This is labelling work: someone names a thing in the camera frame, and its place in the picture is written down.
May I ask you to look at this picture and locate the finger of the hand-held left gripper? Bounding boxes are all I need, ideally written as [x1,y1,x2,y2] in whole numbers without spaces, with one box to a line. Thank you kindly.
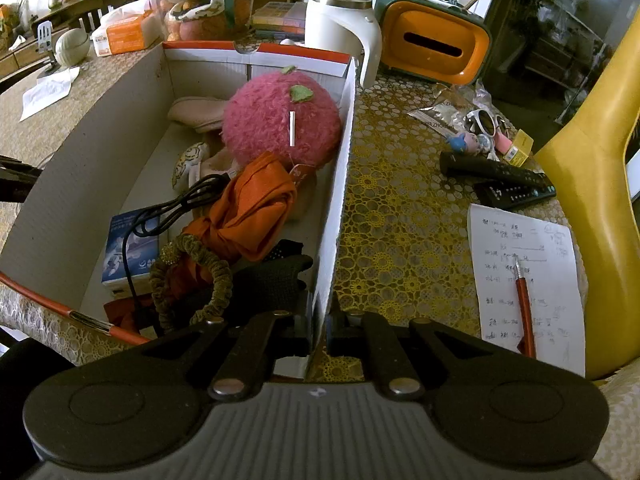
[0,155,43,203]

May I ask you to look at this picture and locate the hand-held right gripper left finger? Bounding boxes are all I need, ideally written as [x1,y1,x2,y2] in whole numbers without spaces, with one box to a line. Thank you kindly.
[115,304,313,402]

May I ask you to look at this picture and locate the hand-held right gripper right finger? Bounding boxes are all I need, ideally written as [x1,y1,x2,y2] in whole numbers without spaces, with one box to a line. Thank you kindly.
[325,294,521,402]

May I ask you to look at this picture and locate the black knit glove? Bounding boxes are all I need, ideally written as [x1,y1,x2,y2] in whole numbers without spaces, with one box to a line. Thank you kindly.
[190,240,315,326]

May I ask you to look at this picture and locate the orange and white cardboard box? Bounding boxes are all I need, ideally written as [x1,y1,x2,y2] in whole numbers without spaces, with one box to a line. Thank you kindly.
[0,40,358,381]

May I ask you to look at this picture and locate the olive hair scrunchie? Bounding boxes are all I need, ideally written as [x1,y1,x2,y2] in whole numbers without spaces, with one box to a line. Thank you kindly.
[149,234,235,330]

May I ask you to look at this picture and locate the blue tissue packet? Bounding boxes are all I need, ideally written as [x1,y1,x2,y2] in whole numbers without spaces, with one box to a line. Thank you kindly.
[101,208,161,288]

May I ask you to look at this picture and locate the orange cloth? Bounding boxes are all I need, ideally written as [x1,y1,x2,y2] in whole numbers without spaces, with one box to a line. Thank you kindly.
[104,152,298,336]

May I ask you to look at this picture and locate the black cable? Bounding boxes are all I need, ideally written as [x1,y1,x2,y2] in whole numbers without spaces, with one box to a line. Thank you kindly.
[121,174,231,331]

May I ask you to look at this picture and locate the pink plush slipper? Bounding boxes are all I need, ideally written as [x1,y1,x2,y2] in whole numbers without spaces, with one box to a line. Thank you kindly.
[166,96,231,133]

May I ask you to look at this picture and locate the pink plush apple toy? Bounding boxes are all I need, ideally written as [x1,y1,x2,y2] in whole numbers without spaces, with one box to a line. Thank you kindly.
[221,66,343,167]

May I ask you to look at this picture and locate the white paper tissue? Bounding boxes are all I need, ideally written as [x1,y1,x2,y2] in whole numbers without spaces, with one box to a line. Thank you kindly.
[19,66,81,122]

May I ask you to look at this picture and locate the pale round ribbed container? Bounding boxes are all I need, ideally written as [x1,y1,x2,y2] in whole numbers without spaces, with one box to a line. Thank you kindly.
[54,27,92,68]

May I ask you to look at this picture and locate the white phone stand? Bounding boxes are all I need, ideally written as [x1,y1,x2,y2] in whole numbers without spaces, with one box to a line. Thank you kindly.
[36,21,61,78]

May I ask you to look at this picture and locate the orange tissue pack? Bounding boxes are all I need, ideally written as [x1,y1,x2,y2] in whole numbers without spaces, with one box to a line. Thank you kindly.
[92,7,163,57]

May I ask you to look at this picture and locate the red pen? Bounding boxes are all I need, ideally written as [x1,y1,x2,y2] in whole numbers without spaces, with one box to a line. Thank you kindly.
[514,255,537,358]

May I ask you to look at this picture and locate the wooden television cabinet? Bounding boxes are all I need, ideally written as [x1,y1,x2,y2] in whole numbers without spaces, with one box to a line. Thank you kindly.
[0,0,146,78]

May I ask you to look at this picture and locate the long black remote control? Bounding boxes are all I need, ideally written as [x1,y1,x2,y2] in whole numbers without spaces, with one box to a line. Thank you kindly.
[440,151,548,186]

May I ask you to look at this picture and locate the short black remote control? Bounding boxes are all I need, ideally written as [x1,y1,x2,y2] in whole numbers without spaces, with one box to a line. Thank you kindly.
[472,180,557,210]

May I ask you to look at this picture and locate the white handwritten paper sheet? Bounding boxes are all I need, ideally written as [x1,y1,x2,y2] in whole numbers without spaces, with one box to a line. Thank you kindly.
[467,203,587,378]

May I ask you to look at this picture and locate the small pink and blue toy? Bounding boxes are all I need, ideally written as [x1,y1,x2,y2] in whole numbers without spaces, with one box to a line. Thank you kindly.
[447,132,493,156]

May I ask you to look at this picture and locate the clear plastic packet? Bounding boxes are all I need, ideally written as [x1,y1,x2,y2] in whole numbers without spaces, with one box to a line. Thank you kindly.
[407,85,493,136]

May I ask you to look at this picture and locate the clear plastic bag of fruit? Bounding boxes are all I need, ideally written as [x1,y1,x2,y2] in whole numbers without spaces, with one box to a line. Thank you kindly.
[135,0,256,43]

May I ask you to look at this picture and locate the white framed sunglasses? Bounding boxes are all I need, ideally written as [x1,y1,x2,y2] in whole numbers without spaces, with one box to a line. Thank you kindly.
[464,108,508,143]

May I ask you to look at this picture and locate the small yellow box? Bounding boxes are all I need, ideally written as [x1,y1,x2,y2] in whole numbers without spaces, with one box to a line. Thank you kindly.
[502,129,535,167]

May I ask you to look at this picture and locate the orange and green tissue holder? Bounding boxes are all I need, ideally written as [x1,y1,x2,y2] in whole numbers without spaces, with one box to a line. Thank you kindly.
[374,0,492,86]

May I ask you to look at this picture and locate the yellow giraffe figure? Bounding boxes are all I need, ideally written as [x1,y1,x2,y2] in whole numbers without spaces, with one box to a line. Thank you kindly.
[532,10,640,381]

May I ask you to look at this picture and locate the white mug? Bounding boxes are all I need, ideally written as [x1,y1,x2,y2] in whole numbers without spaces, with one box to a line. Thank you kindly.
[305,0,383,88]

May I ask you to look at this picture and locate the stack of books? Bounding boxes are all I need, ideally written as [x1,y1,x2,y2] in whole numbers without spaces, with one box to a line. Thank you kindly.
[251,1,308,41]

